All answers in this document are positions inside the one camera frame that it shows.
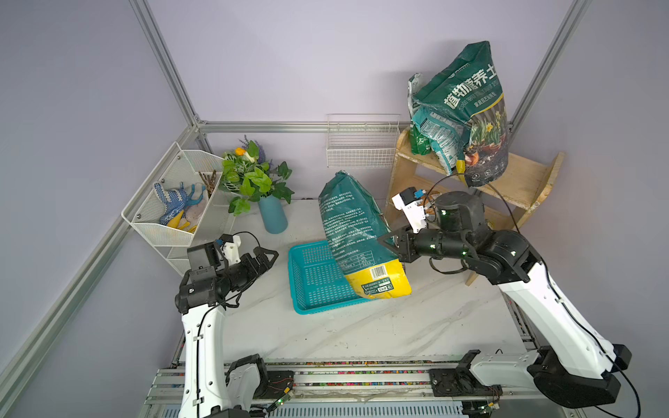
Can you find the dark green soil bag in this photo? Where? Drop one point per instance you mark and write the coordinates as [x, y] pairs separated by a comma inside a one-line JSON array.
[[469, 91], [353, 223]]

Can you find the artificial green plant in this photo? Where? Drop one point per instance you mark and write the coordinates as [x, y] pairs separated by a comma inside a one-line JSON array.
[[251, 177]]

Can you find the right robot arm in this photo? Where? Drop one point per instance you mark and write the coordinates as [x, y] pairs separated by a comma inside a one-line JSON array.
[[578, 368]]

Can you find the teal white fertilizer bag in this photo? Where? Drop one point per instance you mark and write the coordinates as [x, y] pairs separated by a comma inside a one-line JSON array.
[[445, 136]]

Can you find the teal plastic basket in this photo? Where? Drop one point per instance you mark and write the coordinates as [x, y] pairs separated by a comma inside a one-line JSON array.
[[316, 281]]

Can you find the wooden two-tier shelf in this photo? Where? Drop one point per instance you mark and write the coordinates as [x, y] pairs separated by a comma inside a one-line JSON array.
[[512, 183]]

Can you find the yellow toy in rack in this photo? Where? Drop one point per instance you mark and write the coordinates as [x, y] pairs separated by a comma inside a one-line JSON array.
[[181, 223]]

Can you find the teal vase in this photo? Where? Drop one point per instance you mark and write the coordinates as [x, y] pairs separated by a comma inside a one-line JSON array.
[[273, 215]]

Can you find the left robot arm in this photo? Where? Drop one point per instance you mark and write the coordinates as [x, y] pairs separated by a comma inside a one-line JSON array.
[[218, 276]]

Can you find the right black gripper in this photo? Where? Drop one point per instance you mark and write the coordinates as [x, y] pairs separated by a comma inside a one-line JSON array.
[[405, 248]]

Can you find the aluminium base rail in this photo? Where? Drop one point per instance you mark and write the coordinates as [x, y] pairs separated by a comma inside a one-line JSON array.
[[389, 388]]

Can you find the blue knitted glove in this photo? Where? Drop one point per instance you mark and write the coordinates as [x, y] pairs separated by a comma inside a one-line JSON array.
[[176, 200]]

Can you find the white mesh corner rack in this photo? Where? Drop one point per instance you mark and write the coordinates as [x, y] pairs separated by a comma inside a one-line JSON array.
[[187, 167]]

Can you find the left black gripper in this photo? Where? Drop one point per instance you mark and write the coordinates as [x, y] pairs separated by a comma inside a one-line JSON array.
[[253, 268]]

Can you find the white green small bag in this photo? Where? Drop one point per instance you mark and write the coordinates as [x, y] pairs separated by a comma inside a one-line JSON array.
[[419, 144]]

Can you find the white wire wall basket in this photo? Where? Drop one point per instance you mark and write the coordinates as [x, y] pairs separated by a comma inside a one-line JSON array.
[[362, 140]]

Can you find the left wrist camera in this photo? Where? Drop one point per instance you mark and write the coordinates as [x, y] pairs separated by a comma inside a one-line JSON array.
[[229, 247]]

